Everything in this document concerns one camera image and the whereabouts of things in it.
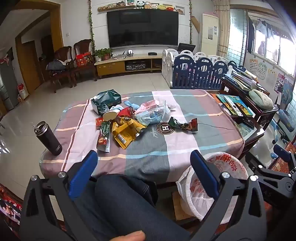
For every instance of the potted green plant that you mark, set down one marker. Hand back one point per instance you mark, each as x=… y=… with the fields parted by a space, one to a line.
x=103 y=53

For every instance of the wall poster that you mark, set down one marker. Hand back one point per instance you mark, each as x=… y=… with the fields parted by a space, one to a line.
x=253 y=65
x=262 y=70
x=271 y=76

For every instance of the white woven trash bin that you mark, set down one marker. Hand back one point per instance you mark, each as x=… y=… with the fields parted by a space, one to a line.
x=196 y=208

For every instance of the red snack wrapper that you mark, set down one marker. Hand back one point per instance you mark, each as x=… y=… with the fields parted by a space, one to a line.
x=126 y=112

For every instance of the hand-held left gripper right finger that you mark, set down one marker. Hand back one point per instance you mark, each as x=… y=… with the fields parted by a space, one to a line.
x=204 y=176

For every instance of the white baby fence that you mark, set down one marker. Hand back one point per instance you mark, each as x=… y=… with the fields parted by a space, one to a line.
x=167 y=64

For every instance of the grey cushion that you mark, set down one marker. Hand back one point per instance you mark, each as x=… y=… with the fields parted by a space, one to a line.
x=261 y=99

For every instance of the person's left hand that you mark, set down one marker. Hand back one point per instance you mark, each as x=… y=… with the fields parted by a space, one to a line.
x=131 y=236

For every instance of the knotted blue cloth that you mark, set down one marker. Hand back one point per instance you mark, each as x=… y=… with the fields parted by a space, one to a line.
x=131 y=104

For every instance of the dark bag on chair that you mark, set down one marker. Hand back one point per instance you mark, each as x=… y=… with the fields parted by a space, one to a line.
x=55 y=64

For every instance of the large black television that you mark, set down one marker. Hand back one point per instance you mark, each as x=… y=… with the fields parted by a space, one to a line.
x=143 y=27

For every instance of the black monitor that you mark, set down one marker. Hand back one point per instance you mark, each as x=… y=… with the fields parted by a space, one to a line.
x=186 y=47

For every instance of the wooden wall shelf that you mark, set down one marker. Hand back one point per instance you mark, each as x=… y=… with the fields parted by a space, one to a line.
x=108 y=8

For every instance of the dark green tissue pack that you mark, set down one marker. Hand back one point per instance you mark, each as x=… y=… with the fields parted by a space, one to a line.
x=108 y=98

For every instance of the hanging laundry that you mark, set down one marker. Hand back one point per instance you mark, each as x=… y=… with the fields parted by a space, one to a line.
x=261 y=30

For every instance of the red printed cloth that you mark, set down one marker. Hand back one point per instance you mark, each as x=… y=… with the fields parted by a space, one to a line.
x=9 y=208

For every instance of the white sack with red print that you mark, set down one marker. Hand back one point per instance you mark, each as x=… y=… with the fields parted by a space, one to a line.
x=23 y=92

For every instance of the window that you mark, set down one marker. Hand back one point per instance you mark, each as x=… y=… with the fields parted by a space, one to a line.
x=284 y=53

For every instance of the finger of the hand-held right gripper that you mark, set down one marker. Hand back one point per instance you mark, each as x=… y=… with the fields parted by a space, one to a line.
x=277 y=185
x=281 y=151

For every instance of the navy baby fence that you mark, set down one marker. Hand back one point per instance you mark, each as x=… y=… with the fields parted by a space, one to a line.
x=185 y=76

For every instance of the blue patterned object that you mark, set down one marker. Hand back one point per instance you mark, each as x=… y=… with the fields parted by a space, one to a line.
x=288 y=104

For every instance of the person's dark jeans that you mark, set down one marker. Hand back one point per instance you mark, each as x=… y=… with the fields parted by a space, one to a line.
x=129 y=208

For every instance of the wooden door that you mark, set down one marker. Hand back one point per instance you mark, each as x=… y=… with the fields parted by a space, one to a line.
x=30 y=67

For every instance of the dark wooden chair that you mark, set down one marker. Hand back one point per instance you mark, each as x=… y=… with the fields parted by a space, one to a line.
x=62 y=53
x=83 y=46

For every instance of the green and red snack bag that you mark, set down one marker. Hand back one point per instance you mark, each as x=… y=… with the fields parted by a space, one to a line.
x=182 y=126

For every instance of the black stereo receiver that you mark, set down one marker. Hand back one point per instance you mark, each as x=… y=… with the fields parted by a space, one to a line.
x=136 y=66

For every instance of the small black set-top box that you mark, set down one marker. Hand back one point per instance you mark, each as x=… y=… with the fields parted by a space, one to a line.
x=152 y=53

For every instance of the row of plush toys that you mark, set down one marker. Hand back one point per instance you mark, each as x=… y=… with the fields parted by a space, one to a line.
x=150 y=4

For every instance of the white red-print plastic bin bag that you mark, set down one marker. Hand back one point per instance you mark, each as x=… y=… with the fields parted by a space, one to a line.
x=222 y=166

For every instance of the wooden television cabinet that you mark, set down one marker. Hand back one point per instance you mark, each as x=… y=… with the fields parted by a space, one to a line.
x=111 y=68

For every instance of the pink plastic bag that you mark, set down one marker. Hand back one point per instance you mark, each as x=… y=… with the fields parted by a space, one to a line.
x=149 y=106

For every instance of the plaid tablecloth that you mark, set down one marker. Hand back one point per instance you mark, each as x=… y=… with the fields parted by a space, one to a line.
x=148 y=148

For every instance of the beige curtain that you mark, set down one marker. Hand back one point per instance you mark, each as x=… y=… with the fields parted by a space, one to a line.
x=222 y=27

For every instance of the clear bag of blue masks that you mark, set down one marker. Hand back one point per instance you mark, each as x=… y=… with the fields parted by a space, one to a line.
x=150 y=117

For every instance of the stack of books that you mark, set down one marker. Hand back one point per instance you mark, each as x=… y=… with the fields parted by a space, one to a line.
x=242 y=80

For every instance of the long green snack bag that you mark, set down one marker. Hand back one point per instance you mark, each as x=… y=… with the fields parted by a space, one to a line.
x=104 y=136

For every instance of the black thermos bottle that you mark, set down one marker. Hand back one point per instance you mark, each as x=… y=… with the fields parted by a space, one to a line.
x=49 y=139

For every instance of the yellow snack bag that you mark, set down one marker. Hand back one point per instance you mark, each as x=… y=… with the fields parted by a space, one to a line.
x=124 y=136

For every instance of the white standing air conditioner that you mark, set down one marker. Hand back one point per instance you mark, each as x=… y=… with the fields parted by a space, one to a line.
x=208 y=25

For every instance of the green ivy garland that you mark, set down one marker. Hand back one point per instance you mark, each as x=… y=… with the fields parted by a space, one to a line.
x=91 y=27
x=190 y=23

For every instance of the red gift box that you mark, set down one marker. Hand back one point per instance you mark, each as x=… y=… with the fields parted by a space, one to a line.
x=83 y=59

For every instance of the grey refrigerator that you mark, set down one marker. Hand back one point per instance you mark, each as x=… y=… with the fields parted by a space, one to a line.
x=8 y=85

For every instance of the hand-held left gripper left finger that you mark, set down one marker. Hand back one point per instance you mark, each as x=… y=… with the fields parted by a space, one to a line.
x=83 y=176

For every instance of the blue and white paper cup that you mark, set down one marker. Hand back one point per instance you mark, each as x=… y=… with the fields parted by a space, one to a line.
x=112 y=114

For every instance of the dark wooden side table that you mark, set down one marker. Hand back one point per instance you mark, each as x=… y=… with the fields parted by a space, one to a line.
x=266 y=113

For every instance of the row of picture books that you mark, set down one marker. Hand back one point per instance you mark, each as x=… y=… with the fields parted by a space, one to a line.
x=235 y=104

